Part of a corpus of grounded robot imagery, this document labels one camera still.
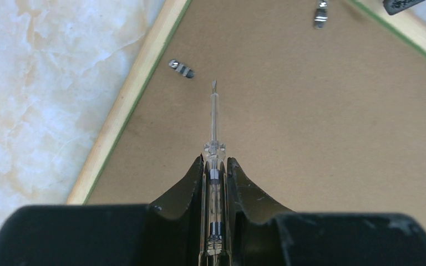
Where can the brown frame backing board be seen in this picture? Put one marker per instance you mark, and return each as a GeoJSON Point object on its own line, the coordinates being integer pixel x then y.
{"type": "Point", "coordinates": [330, 119]}

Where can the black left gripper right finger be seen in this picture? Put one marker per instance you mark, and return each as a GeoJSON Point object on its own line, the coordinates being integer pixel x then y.
{"type": "Point", "coordinates": [266, 232]}

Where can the green wooden picture frame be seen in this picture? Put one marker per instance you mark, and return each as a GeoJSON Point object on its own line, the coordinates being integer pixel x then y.
{"type": "Point", "coordinates": [406, 25]}

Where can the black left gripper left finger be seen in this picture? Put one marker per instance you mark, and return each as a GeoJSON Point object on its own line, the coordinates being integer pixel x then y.
{"type": "Point", "coordinates": [165, 232]}

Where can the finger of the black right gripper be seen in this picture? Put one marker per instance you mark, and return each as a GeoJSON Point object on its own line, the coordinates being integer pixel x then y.
{"type": "Point", "coordinates": [393, 7]}

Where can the metal frame turn clip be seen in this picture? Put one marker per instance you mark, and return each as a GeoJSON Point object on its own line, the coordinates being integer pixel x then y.
{"type": "Point", "coordinates": [321, 14]}
{"type": "Point", "coordinates": [181, 68]}

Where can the clear handled screwdriver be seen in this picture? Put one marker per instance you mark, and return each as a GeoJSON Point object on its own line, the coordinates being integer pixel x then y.
{"type": "Point", "coordinates": [215, 240]}

